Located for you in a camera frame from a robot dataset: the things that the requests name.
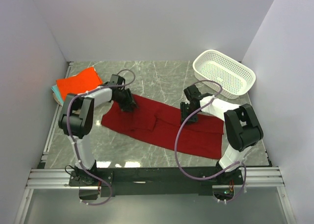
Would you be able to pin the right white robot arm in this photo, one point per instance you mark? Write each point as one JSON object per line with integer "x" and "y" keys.
{"x": 242, "y": 127}

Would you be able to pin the dark red t shirt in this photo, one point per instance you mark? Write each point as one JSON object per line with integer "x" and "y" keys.
{"x": 156, "y": 123}

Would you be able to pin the black base beam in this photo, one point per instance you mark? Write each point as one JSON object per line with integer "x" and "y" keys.
{"x": 149, "y": 181}

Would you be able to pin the white plastic basket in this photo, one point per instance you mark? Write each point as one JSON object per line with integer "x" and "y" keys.
{"x": 235, "y": 78}

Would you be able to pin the orange folded t shirt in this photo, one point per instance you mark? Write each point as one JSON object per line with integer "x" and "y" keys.
{"x": 86, "y": 80}

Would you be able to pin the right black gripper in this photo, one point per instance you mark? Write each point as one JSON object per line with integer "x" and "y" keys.
{"x": 183, "y": 106}

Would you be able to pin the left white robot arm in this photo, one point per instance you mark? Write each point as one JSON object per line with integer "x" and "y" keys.
{"x": 76, "y": 119}

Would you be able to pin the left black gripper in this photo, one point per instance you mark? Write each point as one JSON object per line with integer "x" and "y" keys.
{"x": 130, "y": 101}

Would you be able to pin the teal folded t shirt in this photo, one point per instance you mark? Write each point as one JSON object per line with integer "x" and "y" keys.
{"x": 57, "y": 92}

